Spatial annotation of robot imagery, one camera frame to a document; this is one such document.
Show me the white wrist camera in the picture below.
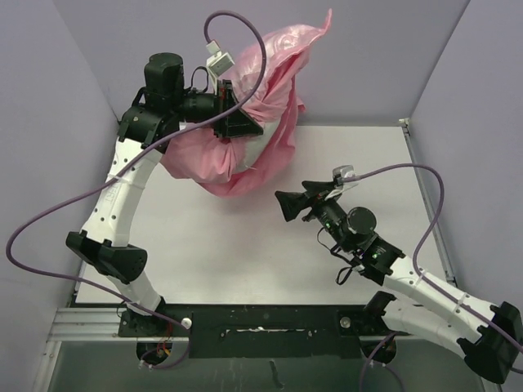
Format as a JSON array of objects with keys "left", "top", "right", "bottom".
[
  {"left": 206, "top": 40, "right": 235, "bottom": 85},
  {"left": 325, "top": 165, "right": 359, "bottom": 199}
]

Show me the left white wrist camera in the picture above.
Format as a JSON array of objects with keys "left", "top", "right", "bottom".
[{"left": 206, "top": 40, "right": 235, "bottom": 85}]

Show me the pink pillow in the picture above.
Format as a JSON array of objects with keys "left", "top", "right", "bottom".
[{"left": 236, "top": 121, "right": 279, "bottom": 172}]

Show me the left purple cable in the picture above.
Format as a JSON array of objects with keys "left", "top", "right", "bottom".
[{"left": 4, "top": 11, "right": 269, "bottom": 371}]

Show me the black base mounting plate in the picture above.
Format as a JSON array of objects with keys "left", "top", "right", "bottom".
[{"left": 118, "top": 304, "right": 390, "bottom": 359}]

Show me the aluminium frame rail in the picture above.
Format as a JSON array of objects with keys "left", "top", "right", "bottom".
[{"left": 34, "top": 118, "right": 503, "bottom": 392}]

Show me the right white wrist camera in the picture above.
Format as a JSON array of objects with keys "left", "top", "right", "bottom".
[{"left": 325, "top": 165, "right": 359, "bottom": 199}]

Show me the pink satin rose pillowcase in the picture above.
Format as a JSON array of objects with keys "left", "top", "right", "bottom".
[{"left": 160, "top": 12, "right": 333, "bottom": 198}]

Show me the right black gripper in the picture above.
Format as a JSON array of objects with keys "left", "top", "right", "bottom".
[{"left": 275, "top": 181, "right": 351, "bottom": 252}]

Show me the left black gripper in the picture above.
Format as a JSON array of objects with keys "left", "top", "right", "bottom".
[{"left": 169, "top": 80, "right": 263, "bottom": 139}]

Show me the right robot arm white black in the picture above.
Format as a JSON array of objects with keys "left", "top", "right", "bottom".
[{"left": 275, "top": 181, "right": 522, "bottom": 385}]

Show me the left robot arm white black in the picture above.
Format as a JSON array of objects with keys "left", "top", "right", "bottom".
[{"left": 66, "top": 51, "right": 262, "bottom": 336}]

